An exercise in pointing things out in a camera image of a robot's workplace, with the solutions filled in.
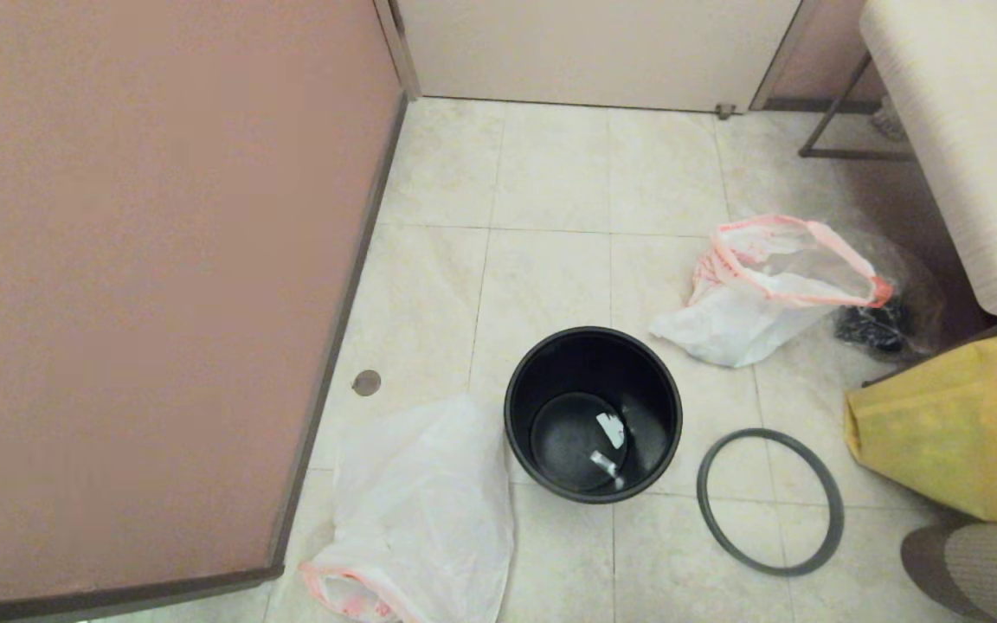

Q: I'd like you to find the white red bag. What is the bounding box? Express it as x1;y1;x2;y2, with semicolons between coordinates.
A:
650;215;894;369

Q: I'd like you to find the grey plastic bin ring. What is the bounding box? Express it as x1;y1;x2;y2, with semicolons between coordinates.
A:
697;427;846;577

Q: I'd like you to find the black round trash bin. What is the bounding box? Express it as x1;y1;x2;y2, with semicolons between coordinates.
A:
504;325;685;504

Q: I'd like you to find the white plastic bag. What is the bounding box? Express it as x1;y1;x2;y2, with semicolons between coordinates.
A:
299;394;517;623

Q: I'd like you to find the clear bag with black contents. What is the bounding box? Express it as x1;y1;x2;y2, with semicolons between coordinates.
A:
832;227;949;360

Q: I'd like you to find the yellow fabric tote bag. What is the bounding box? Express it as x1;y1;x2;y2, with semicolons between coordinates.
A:
845;324;997;523

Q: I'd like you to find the beige partition panel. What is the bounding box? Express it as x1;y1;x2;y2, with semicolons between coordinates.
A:
395;0;807;113

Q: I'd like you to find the pink brown partition panel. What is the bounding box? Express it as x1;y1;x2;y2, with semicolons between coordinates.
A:
0;0;407;622

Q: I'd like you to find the cream ribbed bench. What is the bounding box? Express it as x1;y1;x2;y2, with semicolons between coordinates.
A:
859;0;997;317

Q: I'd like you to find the dark metal bench frame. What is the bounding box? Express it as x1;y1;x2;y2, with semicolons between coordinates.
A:
798;52;919;161

